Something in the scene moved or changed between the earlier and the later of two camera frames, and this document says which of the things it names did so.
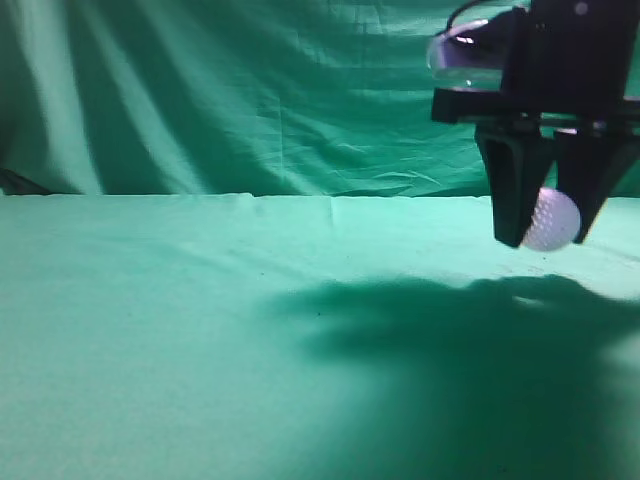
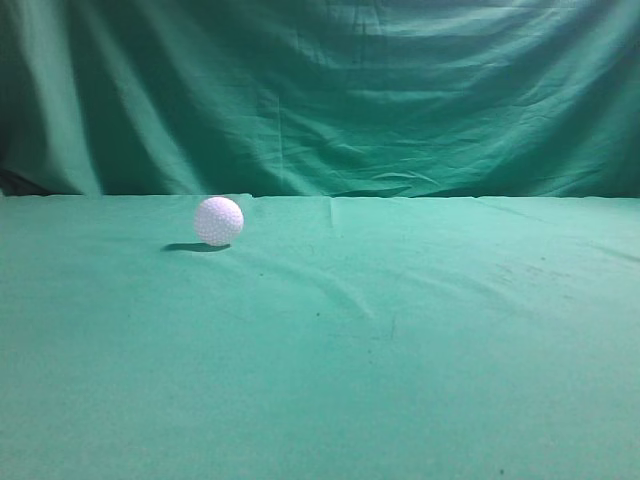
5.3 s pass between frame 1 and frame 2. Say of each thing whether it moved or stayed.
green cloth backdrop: stayed
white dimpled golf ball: moved
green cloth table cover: stayed
